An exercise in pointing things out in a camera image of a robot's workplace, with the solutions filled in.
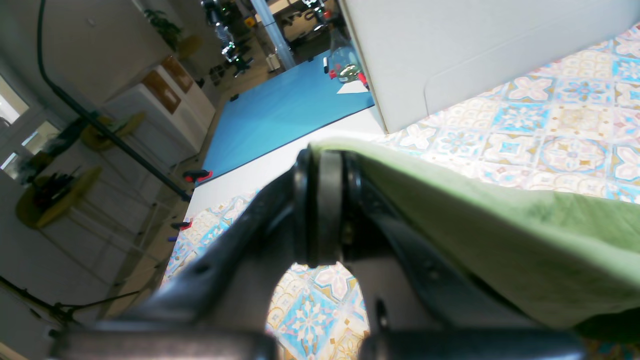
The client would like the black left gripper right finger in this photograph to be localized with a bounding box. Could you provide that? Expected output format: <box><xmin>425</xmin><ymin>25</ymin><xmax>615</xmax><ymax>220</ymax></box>
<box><xmin>320</xmin><ymin>150</ymin><xmax>586</xmax><ymax>360</ymax></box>

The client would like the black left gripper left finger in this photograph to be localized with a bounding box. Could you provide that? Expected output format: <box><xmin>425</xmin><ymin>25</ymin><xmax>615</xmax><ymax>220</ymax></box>
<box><xmin>50</xmin><ymin>148</ymin><xmax>313</xmax><ymax>360</ymax></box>

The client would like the olive green t-shirt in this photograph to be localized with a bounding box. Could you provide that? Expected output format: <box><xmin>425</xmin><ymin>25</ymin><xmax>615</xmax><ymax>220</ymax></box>
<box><xmin>310</xmin><ymin>137</ymin><xmax>640</xmax><ymax>344</ymax></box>

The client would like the blue mat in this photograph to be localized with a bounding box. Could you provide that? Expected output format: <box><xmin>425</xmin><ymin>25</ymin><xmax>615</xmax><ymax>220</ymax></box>
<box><xmin>202</xmin><ymin>51</ymin><xmax>374</xmax><ymax>178</ymax></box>

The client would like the patterned tile tablecloth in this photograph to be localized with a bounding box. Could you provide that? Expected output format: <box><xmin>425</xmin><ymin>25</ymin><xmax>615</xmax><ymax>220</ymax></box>
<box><xmin>160</xmin><ymin>22</ymin><xmax>640</xmax><ymax>360</ymax></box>

